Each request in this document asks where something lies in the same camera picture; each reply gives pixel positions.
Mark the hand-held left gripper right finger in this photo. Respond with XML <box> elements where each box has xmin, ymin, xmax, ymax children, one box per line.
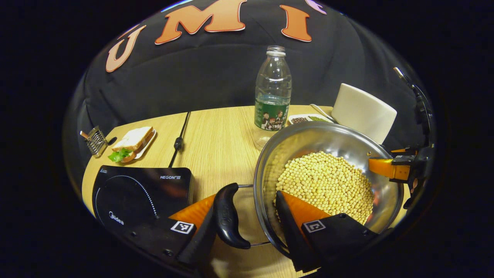
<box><xmin>274</xmin><ymin>190</ymin><xmax>380</xmax><ymax>273</ymax></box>

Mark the wire mesh holder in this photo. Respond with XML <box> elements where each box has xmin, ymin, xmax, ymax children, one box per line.
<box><xmin>80</xmin><ymin>125</ymin><xmax>109</xmax><ymax>158</ymax></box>

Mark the white sandwich plate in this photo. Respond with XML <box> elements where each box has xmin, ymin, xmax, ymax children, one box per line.
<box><xmin>123</xmin><ymin>129</ymin><xmax>157</xmax><ymax>160</ymax></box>

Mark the black power cable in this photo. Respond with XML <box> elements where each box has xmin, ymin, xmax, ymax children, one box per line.
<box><xmin>168</xmin><ymin>112</ymin><xmax>192</xmax><ymax>169</ymax></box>

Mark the black backdrop cloth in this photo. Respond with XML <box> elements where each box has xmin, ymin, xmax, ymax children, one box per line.
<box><xmin>64</xmin><ymin>0</ymin><xmax>436</xmax><ymax>186</ymax></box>

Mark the clear plastic bottle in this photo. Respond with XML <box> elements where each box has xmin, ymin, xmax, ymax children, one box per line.
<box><xmin>252</xmin><ymin>45</ymin><xmax>293</xmax><ymax>151</ymax></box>

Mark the pile of soybeans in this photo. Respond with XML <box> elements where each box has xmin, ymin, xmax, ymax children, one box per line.
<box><xmin>274</xmin><ymin>151</ymin><xmax>375</xmax><ymax>225</ymax></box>

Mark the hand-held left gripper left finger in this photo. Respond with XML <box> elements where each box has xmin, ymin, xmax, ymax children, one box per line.
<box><xmin>129</xmin><ymin>193</ymin><xmax>219</xmax><ymax>267</ymax></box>

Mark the black induction cooktop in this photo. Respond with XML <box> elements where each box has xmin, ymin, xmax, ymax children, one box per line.
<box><xmin>91</xmin><ymin>165</ymin><xmax>194</xmax><ymax>233</ymax></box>

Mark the steel pot with black handle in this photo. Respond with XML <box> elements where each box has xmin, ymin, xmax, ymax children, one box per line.
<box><xmin>213</xmin><ymin>120</ymin><xmax>405</xmax><ymax>260</ymax></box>

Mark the white toaster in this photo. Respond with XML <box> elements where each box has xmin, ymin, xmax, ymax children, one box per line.
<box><xmin>331</xmin><ymin>83</ymin><xmax>398</xmax><ymax>146</ymax></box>

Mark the sandwich with lettuce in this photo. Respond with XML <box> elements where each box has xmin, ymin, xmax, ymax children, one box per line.
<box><xmin>108</xmin><ymin>126</ymin><xmax>154</xmax><ymax>163</ymax></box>

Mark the white spice dish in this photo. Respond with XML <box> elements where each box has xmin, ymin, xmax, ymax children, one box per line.
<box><xmin>288</xmin><ymin>113</ymin><xmax>333</xmax><ymax>125</ymax></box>

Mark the metal spoon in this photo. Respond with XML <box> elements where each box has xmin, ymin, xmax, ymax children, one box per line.
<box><xmin>310</xmin><ymin>103</ymin><xmax>337</xmax><ymax>124</ymax></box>

